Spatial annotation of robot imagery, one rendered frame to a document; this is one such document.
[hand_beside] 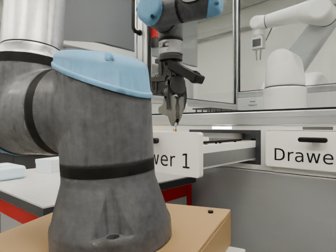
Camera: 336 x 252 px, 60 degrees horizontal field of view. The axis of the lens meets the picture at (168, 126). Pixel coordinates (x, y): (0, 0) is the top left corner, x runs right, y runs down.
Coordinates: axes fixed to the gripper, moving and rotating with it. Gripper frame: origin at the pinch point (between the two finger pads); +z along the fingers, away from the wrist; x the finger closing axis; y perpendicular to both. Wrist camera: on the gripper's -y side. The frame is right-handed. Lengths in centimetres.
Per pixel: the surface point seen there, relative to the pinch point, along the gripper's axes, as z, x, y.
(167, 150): 7.6, 11.0, -6.0
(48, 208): 20.0, 36.1, 8.5
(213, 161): 10.5, 2.4, -14.7
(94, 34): -48, -25, 78
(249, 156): 11.2, -18.0, -15.0
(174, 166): 11.4, 11.1, -8.4
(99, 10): -62, -29, 78
